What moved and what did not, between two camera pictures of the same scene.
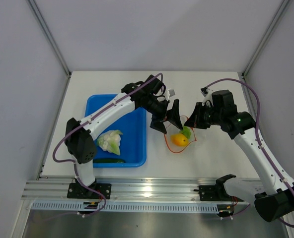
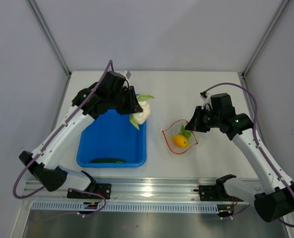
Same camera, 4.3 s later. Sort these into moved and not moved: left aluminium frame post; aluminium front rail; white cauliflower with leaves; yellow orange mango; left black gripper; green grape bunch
Moved: white cauliflower with leaves; left black gripper
Not moved: left aluminium frame post; aluminium front rail; yellow orange mango; green grape bunch
